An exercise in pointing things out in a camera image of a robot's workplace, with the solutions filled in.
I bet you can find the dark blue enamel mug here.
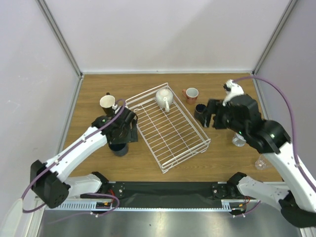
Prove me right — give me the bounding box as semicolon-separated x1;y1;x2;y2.
109;143;129;157

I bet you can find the black mug white interior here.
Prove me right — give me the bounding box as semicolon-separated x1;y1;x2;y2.
99;92;116;117

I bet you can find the white speckled mug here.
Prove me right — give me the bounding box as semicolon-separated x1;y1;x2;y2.
155;88;173;113

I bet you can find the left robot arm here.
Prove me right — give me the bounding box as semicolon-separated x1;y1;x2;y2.
30;108;138;208

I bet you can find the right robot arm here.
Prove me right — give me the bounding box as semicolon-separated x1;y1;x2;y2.
203;94;316;228

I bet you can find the small dark blue cup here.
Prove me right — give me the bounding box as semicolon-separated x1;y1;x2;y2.
194;104;206;123

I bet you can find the red mug white interior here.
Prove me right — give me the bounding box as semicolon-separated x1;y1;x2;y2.
182;87;199;105

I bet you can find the clear plastic cup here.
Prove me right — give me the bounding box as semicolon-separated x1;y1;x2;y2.
232;133;246;147

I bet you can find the clear wine glass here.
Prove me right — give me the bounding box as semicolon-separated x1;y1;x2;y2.
255;155;270;170

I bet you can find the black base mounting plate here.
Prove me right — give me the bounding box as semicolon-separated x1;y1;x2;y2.
110;181;241;209

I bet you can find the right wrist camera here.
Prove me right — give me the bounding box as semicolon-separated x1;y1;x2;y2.
222;79;244;106

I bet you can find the white wire dish rack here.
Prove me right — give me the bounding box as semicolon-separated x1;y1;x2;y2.
126;83;211;173

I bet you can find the aluminium cable duct rail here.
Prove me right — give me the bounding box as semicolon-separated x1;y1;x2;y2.
53;199;96;211

